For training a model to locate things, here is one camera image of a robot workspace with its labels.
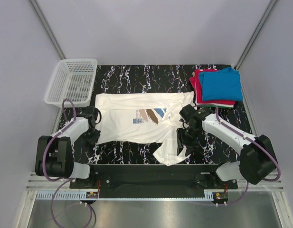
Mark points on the aluminium rail profile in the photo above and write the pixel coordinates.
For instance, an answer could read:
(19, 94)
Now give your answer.
(271, 183)

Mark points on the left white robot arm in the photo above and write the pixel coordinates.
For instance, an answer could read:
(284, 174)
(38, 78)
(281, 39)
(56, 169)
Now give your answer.
(54, 158)

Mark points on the right small circuit board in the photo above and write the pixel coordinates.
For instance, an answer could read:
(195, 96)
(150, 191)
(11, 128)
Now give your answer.
(220, 195)

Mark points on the green folded t shirt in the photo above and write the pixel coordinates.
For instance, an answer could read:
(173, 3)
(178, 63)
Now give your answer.
(222, 107)

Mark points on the red folded t shirt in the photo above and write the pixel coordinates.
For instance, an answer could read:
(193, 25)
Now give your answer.
(194, 80)

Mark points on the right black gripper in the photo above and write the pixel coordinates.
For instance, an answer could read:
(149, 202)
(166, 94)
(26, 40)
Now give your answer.
(186, 139)

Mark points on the black marble pattern mat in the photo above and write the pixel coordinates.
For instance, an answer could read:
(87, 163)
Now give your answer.
(124, 79)

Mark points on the white slotted cable duct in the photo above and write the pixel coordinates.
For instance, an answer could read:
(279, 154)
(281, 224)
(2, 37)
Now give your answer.
(124, 196)

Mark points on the white printed t shirt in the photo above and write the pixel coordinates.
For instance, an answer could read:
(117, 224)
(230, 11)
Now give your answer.
(144, 118)

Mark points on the small circuit board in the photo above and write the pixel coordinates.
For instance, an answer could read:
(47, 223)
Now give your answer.
(92, 194)
(220, 195)

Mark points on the white plastic basket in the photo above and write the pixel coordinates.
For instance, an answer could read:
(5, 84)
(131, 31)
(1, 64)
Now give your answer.
(72, 79)

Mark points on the blue folded t shirt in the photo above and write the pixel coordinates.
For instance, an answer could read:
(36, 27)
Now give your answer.
(224, 84)

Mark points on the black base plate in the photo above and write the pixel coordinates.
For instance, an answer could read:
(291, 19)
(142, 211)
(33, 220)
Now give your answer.
(112, 175)

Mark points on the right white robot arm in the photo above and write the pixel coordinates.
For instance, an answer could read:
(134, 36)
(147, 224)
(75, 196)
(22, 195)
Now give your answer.
(257, 156)

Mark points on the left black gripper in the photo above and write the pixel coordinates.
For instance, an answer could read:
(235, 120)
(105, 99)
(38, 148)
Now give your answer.
(92, 136)

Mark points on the left small circuit board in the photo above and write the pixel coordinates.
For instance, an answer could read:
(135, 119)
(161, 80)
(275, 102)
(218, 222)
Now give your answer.
(92, 194)

